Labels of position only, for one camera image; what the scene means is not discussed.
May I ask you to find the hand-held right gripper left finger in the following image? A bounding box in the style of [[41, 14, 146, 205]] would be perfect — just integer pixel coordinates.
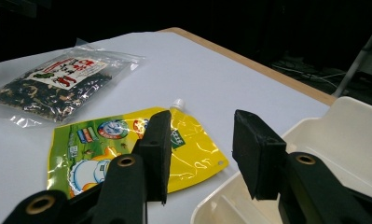
[[94, 110, 172, 224]]

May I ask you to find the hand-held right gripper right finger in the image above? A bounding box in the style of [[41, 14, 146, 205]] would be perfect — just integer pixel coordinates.
[[231, 109, 372, 224]]

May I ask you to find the yellow green spout pouch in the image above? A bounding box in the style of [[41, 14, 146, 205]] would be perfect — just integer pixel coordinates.
[[46, 98, 230, 200]]

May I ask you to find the cream plastic bin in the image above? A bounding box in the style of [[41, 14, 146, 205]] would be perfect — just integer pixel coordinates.
[[190, 96, 372, 224]]

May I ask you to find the clear bag of dried seaweed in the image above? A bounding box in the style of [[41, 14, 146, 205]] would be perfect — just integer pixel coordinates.
[[0, 38, 145, 129]]

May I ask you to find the grey metal stand leg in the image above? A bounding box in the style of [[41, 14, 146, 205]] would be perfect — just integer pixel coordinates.
[[332, 18, 372, 98]]

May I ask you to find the thin floor cable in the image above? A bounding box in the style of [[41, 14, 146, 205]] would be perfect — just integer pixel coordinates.
[[270, 60, 346, 91]]

